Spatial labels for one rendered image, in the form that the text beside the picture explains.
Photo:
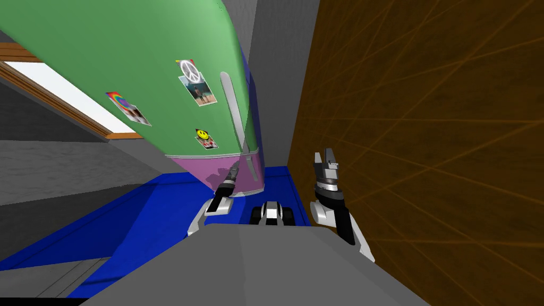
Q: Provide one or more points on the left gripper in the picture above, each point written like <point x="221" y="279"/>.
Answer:
<point x="232" y="173"/>

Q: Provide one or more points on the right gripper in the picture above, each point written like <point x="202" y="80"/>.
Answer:
<point x="328" y="174"/>

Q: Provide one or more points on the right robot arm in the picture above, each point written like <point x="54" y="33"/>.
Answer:
<point x="335" y="214"/>

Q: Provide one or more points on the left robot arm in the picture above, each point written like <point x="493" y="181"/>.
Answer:
<point x="217" y="205"/>

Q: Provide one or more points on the pink fridge door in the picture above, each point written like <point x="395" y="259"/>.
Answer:
<point x="204" y="170"/>

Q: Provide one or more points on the small red white photo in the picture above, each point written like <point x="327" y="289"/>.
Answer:
<point x="210" y="143"/>

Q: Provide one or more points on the yellow smiley magnet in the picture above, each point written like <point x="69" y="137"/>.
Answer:
<point x="202" y="134"/>

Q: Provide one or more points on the beach photo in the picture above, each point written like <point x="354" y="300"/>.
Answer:
<point x="200" y="92"/>

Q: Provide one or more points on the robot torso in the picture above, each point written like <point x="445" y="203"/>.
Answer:
<point x="255" y="263"/>

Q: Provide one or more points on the blue fridge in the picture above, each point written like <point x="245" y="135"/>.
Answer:
<point x="247" y="74"/>

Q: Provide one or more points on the white peace sign magnet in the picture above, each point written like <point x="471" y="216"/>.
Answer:
<point x="188" y="71"/>

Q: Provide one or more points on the rainbow picture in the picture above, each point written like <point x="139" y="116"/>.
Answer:
<point x="127" y="108"/>

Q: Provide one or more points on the green fridge door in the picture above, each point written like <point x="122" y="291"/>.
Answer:
<point x="127" y="51"/>

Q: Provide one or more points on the wooden framed window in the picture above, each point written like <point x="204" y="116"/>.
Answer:
<point x="63" y="91"/>

